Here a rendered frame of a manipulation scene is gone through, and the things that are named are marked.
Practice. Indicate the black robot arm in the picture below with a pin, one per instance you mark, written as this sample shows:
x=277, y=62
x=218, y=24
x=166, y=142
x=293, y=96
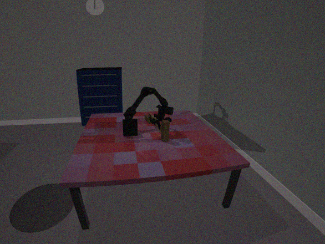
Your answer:
x=130, y=112

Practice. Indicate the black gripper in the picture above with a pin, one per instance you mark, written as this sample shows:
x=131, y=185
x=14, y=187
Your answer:
x=160, y=118

